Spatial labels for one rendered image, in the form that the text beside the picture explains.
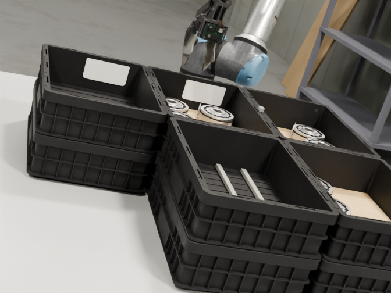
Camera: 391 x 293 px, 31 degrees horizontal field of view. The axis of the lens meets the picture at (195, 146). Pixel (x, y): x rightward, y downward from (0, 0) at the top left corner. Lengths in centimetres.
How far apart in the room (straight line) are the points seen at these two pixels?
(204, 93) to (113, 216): 61
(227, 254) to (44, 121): 56
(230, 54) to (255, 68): 9
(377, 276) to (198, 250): 41
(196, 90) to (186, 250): 80
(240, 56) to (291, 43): 510
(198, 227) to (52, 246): 31
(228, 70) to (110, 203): 69
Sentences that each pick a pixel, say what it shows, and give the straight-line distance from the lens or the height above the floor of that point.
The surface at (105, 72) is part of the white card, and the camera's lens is 205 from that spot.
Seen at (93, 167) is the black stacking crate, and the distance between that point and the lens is 173.
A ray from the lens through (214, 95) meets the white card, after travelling 212.
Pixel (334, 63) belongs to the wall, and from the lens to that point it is 657.
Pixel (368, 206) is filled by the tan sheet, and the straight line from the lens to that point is 186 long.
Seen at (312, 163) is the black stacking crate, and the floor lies 89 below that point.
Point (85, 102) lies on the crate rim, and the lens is 166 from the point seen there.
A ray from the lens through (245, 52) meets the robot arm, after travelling 220.
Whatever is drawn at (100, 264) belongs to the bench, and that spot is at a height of 70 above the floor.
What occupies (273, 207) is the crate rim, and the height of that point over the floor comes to 92.
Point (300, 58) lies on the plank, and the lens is 626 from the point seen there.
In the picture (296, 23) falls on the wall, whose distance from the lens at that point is 730.
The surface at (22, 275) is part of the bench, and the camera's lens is 139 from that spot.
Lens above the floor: 147
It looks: 20 degrees down
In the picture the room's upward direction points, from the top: 17 degrees clockwise
